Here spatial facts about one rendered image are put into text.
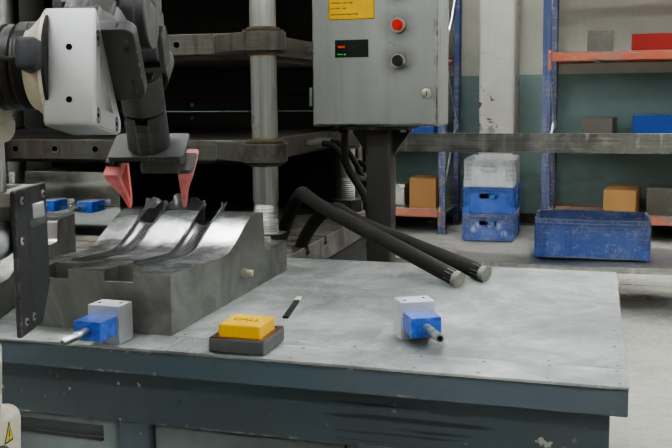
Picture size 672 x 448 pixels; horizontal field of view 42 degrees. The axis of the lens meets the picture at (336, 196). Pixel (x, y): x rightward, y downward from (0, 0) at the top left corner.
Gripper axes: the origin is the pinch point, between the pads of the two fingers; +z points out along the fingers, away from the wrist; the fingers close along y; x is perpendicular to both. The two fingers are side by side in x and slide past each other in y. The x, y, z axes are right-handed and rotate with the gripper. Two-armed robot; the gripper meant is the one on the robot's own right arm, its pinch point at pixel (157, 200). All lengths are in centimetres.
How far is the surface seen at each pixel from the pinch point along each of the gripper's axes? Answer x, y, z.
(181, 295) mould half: 4.4, -2.6, 14.0
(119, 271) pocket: -0.6, 7.4, 13.3
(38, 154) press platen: -88, 50, 44
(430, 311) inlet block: 10.7, -38.6, 12.0
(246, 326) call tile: 15.7, -13.3, 10.1
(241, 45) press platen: -78, -5, 11
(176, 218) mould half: -25.0, 3.1, 20.5
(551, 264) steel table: -263, -138, 218
